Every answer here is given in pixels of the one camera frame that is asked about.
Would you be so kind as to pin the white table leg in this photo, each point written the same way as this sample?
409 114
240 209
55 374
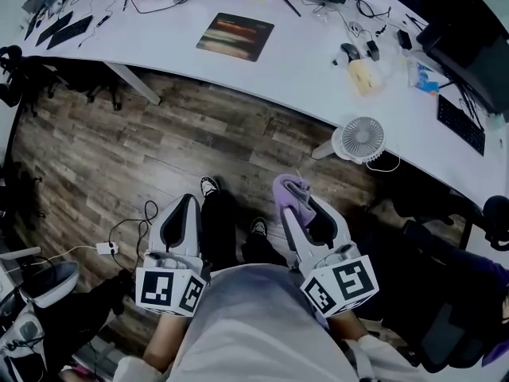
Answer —
323 149
135 84

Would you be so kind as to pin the black power adapter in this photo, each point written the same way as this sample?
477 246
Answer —
404 39

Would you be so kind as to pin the person's right leg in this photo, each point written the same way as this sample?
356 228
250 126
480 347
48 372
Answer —
262 251

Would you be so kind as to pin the person's right shoe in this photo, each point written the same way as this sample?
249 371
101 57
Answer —
258 226

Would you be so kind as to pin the black office chair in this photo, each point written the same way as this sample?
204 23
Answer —
449 332
12 58

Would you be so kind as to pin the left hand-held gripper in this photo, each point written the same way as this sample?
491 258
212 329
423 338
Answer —
159 289

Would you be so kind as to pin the slim black keyboard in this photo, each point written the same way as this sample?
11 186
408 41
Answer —
53 28

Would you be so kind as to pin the white power strip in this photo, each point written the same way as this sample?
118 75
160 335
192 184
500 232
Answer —
106 248

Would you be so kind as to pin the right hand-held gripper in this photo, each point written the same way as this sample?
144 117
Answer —
342 285

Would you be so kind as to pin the dark striped mouse pad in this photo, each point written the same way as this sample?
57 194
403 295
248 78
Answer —
234 36

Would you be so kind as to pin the person's right forearm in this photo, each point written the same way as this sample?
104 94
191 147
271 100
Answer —
350 324

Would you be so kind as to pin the small black plug adapter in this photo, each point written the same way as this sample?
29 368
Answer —
373 50

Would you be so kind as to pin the person's left shoe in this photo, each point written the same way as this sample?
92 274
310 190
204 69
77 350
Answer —
208 186

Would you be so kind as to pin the purple cloth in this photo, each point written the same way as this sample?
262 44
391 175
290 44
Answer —
290 193

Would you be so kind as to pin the black computer mouse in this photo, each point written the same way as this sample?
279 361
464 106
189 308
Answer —
350 52

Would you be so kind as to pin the clear plastic bag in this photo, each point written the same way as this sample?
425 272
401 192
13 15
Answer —
320 12

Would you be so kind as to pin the person's left leg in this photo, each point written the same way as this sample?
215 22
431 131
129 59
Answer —
218 229

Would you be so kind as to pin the person's leg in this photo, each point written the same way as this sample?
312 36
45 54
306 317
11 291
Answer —
262 251
218 229

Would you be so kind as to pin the person's left forearm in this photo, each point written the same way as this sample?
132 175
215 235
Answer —
163 340

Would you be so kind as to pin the white desk fan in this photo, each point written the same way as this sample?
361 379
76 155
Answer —
362 137

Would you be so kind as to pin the person's shoe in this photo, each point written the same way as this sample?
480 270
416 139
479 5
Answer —
208 186
258 226

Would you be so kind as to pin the small white round device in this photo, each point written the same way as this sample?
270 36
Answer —
355 27

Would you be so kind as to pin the blue packet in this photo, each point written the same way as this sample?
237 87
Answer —
425 78

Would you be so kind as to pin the person's light shirt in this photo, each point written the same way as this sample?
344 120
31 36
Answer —
258 324

